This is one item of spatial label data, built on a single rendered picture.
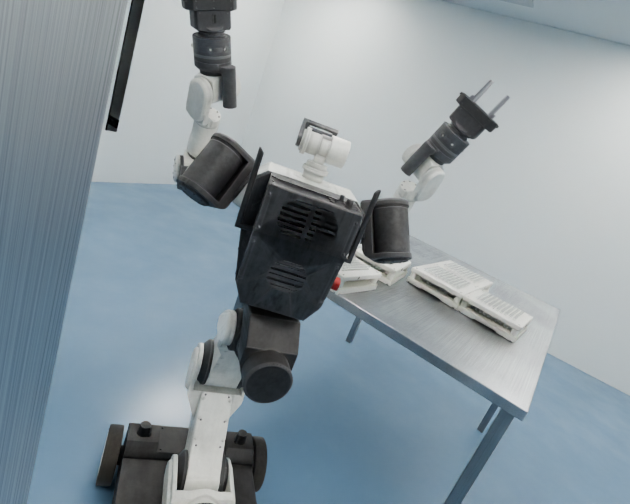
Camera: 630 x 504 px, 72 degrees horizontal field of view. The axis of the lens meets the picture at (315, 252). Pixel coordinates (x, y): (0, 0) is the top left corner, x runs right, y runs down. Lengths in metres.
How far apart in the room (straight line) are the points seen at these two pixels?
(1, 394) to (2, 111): 0.15
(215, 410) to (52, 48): 1.37
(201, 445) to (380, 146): 4.32
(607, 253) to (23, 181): 4.92
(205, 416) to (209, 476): 0.17
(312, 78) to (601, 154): 3.27
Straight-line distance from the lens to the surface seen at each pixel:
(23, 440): 0.32
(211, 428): 1.52
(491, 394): 1.41
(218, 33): 1.13
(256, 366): 0.99
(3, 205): 0.23
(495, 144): 5.01
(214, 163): 1.00
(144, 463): 1.74
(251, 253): 0.90
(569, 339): 5.16
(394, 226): 1.05
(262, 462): 1.84
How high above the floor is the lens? 1.45
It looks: 17 degrees down
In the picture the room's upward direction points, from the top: 21 degrees clockwise
